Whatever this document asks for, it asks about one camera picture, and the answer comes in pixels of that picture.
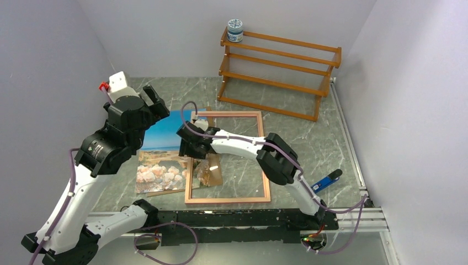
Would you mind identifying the brown frame backing board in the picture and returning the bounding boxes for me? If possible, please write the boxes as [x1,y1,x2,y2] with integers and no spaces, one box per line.
[146,107,224,198]

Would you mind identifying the landscape beach photo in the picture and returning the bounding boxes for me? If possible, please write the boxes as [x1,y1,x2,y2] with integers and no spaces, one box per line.
[135,108,208,194]

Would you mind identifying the pink wooden picture frame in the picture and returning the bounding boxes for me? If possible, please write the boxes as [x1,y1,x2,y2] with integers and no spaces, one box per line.
[184,110,271,205]

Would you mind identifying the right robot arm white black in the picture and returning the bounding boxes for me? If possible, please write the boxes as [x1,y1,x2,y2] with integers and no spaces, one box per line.
[177,122,343,229]

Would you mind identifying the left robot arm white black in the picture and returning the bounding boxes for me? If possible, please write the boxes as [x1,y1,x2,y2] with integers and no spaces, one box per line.
[21,85,169,264]

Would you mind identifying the orange wooden rack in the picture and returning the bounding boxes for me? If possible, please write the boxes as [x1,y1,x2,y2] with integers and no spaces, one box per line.
[217,29,342,121]

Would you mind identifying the blue white lidded jar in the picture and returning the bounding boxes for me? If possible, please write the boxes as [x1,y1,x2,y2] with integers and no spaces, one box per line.
[227,19,243,43]

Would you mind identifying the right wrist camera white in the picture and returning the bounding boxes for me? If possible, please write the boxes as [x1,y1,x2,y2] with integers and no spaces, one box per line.
[192,117,209,131]

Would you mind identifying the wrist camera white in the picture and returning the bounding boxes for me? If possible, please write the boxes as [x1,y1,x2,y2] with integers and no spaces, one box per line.
[192,117,209,131]
[98,71,138,104]

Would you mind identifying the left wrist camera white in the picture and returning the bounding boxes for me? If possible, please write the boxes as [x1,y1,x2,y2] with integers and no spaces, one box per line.
[98,71,138,104]

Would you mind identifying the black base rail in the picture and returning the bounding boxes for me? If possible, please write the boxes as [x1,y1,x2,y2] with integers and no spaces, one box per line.
[127,201,339,246]

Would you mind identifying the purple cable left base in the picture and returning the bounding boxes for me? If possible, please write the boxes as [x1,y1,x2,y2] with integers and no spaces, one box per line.
[133,221,200,265]

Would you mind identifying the blue black handled tool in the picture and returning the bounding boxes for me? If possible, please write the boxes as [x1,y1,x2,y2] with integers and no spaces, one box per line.
[311,169,343,194]

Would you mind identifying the aluminium extrusion rail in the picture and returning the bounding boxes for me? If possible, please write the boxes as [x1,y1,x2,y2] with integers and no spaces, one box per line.
[329,82,389,232]

